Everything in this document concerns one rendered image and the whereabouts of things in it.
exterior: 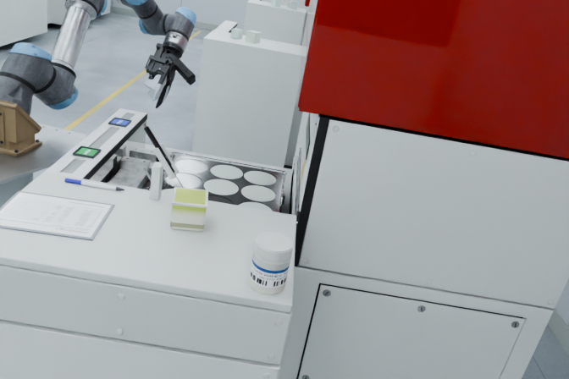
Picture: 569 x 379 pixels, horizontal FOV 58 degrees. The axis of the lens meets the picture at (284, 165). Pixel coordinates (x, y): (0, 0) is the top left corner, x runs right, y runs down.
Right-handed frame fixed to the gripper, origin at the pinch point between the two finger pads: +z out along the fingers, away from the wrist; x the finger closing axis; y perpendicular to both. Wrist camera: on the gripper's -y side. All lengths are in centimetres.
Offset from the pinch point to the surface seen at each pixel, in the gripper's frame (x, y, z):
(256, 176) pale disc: 2.2, -37.6, 16.1
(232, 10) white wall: -600, 126, -466
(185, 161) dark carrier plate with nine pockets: 0.4, -15.0, 17.0
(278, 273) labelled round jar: 57, -50, 51
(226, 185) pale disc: 9.3, -30.5, 23.7
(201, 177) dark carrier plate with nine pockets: 7.4, -22.6, 22.6
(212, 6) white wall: -599, 162, -462
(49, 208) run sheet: 42, 0, 49
